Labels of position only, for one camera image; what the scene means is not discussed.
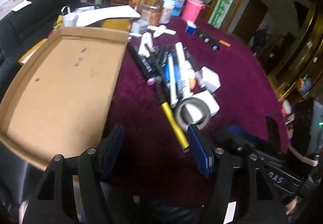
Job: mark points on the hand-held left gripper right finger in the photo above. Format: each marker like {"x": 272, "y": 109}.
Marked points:
{"x": 199, "y": 148}

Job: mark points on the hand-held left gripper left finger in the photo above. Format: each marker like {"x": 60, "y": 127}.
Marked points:
{"x": 114, "y": 145}

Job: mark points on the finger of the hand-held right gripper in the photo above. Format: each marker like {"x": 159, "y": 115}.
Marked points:
{"x": 247, "y": 138}
{"x": 273, "y": 135}

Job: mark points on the white pencil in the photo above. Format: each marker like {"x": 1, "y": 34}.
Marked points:
{"x": 172, "y": 82}

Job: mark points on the brown cardboard tray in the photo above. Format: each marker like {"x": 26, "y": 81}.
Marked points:
{"x": 63, "y": 82}

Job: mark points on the grey tape roll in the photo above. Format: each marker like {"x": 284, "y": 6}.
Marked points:
{"x": 193, "y": 123}

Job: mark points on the white power adapter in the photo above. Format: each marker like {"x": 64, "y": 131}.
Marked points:
{"x": 210, "y": 78}
{"x": 210, "y": 104}

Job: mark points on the burgundy tablecloth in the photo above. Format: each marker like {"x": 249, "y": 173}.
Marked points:
{"x": 239, "y": 75}

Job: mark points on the thick white marker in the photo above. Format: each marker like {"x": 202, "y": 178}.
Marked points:
{"x": 183, "y": 69}

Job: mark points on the black marker pink tip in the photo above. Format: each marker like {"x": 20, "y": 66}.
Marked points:
{"x": 146, "y": 68}

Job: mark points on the blue pen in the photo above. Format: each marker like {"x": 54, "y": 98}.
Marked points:
{"x": 165, "y": 69}

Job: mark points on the black marker red cap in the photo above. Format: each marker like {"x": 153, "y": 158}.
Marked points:
{"x": 219, "y": 47}

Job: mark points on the orange lighter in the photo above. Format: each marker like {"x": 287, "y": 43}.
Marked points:
{"x": 224, "y": 43}

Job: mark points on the black marker blue cap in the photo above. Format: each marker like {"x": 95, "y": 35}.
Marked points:
{"x": 214, "y": 45}

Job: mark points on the white tube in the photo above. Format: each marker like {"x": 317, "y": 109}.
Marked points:
{"x": 146, "y": 43}

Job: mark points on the black marker white cap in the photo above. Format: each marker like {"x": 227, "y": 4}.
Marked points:
{"x": 206, "y": 39}

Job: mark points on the black marker green cap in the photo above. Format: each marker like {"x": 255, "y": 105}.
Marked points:
{"x": 200, "y": 34}

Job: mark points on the small blue white box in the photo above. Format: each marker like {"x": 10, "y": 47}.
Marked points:
{"x": 190, "y": 28}

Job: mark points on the white plastic scoop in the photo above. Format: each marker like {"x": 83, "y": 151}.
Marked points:
{"x": 161, "y": 30}

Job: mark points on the white board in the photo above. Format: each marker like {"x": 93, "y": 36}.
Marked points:
{"x": 106, "y": 14}

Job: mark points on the orange jar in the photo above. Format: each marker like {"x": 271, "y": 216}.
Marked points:
{"x": 151, "y": 15}

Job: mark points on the white bag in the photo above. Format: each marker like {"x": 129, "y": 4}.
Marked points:
{"x": 68, "y": 18}

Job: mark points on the white bottle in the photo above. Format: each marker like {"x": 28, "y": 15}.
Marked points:
{"x": 166, "y": 13}

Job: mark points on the pink cup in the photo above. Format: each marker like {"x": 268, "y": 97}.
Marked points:
{"x": 191, "y": 9}

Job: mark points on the blue packet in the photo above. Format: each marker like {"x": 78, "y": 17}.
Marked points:
{"x": 176, "y": 1}

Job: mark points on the black sofa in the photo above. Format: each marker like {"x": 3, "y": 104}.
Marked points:
{"x": 25, "y": 24}

